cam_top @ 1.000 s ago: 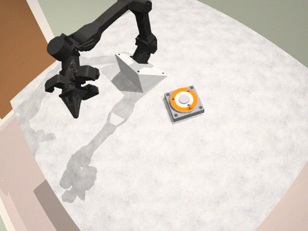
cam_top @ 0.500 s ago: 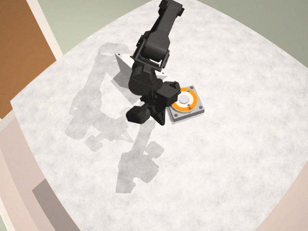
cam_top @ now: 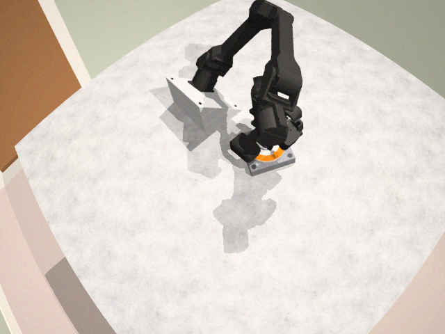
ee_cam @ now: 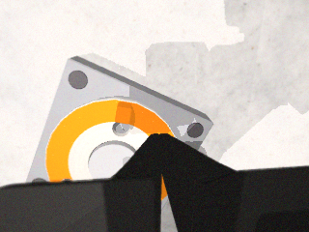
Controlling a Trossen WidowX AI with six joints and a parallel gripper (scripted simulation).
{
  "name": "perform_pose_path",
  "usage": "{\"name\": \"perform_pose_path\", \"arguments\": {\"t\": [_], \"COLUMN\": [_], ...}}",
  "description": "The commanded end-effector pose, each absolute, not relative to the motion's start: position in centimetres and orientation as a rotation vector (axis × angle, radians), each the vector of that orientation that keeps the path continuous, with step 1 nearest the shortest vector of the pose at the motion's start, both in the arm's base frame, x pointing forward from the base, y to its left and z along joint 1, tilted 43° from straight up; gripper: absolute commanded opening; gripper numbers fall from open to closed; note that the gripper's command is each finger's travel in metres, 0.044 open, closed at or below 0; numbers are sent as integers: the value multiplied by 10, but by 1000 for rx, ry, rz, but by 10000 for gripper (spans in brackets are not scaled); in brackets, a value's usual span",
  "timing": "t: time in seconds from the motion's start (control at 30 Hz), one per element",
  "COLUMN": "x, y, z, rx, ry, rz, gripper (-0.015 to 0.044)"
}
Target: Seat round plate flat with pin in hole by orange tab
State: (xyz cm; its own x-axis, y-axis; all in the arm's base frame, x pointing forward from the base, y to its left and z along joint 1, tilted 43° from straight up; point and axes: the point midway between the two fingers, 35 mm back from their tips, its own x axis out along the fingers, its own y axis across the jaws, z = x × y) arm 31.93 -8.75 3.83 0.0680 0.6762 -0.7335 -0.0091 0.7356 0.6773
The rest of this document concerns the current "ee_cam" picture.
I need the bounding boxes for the orange round plate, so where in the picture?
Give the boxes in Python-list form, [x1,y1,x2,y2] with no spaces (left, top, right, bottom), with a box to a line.
[46,97,176,182]

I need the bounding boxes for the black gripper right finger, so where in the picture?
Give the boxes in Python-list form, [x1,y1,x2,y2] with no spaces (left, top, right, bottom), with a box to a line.
[159,133,309,232]

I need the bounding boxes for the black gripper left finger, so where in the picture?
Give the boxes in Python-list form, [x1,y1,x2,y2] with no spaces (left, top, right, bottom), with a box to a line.
[0,133,162,232]

